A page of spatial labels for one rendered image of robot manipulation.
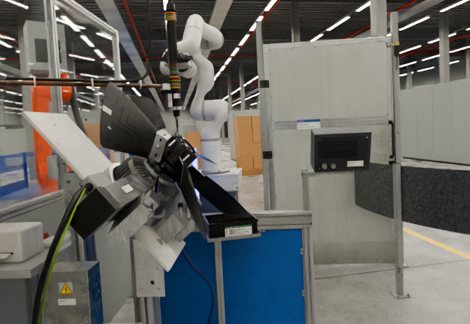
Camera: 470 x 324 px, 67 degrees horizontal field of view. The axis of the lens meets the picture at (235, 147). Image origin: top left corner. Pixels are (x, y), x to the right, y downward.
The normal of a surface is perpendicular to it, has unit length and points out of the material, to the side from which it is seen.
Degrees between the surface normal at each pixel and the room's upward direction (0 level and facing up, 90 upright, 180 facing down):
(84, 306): 90
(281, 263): 90
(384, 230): 90
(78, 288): 90
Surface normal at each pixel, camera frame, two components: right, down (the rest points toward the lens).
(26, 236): 1.00, -0.04
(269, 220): -0.06, 0.06
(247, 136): 0.17, 0.04
